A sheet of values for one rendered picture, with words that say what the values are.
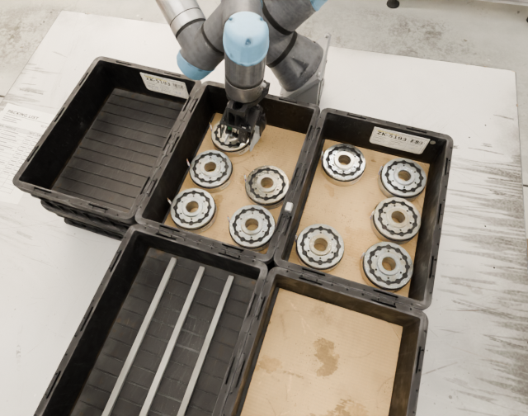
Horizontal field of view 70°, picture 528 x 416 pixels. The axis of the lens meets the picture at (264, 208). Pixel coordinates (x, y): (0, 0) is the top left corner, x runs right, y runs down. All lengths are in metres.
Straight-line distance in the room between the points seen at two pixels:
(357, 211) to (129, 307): 0.55
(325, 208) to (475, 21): 2.12
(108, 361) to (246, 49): 0.65
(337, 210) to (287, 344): 0.32
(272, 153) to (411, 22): 1.89
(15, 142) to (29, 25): 1.75
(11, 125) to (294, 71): 0.89
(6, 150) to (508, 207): 1.45
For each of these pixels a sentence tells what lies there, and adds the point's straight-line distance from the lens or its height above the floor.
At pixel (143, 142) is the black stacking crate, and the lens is 1.04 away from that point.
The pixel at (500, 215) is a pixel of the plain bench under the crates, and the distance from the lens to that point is 1.17.
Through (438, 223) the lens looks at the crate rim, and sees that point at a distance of 0.83.
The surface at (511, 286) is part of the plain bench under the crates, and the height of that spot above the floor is 0.70.
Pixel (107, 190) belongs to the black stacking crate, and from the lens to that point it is 1.00.
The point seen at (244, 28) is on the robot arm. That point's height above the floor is 1.20.
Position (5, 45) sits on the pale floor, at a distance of 3.01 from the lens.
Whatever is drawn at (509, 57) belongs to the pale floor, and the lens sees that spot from 2.70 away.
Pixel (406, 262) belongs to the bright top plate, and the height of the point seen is 0.86.
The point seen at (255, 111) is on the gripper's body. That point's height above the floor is 0.99.
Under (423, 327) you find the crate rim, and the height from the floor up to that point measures 0.93.
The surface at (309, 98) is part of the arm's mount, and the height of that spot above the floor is 0.80.
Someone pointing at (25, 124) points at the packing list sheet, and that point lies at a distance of 1.42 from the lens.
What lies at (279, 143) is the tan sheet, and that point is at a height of 0.83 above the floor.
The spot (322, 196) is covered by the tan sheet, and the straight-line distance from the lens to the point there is 0.90.
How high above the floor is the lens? 1.63
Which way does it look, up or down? 65 degrees down
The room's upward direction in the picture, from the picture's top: 5 degrees counter-clockwise
